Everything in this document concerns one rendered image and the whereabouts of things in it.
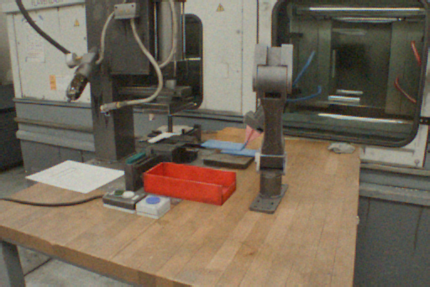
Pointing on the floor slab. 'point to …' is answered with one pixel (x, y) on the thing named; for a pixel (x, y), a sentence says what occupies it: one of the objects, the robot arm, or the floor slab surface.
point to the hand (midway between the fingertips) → (246, 143)
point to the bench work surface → (201, 231)
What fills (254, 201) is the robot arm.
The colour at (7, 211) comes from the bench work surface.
